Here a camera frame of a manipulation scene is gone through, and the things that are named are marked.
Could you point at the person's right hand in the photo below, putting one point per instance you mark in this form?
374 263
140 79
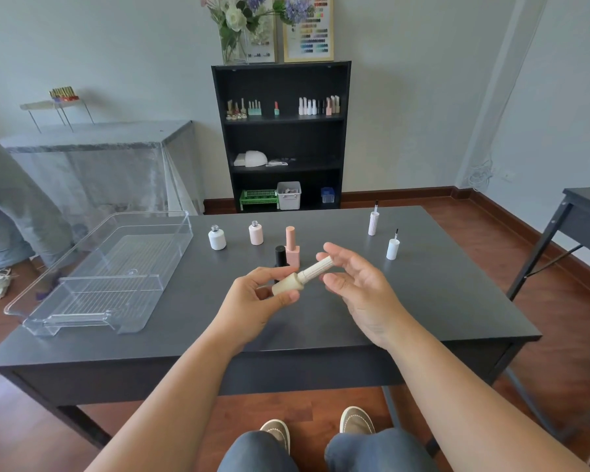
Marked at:
371 297

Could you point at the person's left hand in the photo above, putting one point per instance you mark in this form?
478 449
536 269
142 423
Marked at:
248 302

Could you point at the person's right middle finger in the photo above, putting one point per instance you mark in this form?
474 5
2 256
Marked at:
344 253

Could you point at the person's left thumb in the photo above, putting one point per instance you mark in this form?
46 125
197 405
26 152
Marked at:
281 298

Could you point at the person's right thumb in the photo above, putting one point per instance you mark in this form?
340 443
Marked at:
338 281

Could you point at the cream nail polish bottle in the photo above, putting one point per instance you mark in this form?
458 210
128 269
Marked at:
295 281

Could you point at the person's right forearm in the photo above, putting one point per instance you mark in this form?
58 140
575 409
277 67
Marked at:
462 403

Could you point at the person's left forearm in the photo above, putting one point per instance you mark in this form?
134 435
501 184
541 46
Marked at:
177 403

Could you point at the white ribbed brush cap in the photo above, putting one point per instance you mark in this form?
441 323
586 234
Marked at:
373 223

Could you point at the black nail polish bottle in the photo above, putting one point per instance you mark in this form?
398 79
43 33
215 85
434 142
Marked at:
280 255

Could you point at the smooth white brush cap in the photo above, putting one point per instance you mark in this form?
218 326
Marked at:
393 248

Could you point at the tall pink nail polish bottle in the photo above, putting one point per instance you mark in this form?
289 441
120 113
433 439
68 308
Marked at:
291 243

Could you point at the blue small box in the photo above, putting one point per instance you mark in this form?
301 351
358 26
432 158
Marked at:
328 195

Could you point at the small pink nail polish bottle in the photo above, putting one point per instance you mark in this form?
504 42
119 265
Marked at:
256 234

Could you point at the white storage bin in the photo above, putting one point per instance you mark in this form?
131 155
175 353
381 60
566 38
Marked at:
289 196

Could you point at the small white nail polish bottle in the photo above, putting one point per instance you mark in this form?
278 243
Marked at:
217 239

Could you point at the green plastic basket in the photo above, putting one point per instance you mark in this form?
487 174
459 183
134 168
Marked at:
258 200

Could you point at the small white flat tool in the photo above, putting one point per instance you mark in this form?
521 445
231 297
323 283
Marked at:
277 164

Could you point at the black bookshelf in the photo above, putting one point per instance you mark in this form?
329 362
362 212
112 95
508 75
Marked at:
281 137

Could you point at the white nail lamp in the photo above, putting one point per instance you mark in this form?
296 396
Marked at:
250 159

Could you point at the person's left shoe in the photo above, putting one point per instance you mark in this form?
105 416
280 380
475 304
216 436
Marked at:
276 432

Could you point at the person's shoe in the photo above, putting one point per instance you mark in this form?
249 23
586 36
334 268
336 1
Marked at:
356 420
276 432

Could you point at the person's right shoe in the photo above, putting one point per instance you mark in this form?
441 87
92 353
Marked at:
356 420

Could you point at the row of white pink bottles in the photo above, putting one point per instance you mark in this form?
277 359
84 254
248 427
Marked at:
319 106

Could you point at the person's left leg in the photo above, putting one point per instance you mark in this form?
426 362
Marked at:
255 454

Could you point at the person's leg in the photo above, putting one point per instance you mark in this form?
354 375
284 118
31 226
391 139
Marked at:
373 452
255 454

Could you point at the row of gold green bottles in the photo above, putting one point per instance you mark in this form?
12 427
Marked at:
243 110

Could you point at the clear plastic organizer tray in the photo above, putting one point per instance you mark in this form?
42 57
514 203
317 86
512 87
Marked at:
108 275

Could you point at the person's right leg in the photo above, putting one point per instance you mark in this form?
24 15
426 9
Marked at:
373 452

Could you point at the table under clear plastic cover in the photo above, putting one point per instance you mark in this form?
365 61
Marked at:
103 162

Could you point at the framed nail sample board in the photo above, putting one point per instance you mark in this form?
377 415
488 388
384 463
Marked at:
264 41

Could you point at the framed colour swatch chart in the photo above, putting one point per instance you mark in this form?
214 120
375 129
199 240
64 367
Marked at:
308 29

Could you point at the black side table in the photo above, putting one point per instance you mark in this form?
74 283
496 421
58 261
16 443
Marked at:
577 216

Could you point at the glass vase with flowers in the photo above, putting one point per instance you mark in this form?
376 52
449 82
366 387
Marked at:
236 24

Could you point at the row of red gold bottles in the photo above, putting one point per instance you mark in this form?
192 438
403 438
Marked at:
64 93

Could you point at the white wall socket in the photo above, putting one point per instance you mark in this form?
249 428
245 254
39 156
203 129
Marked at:
509 175

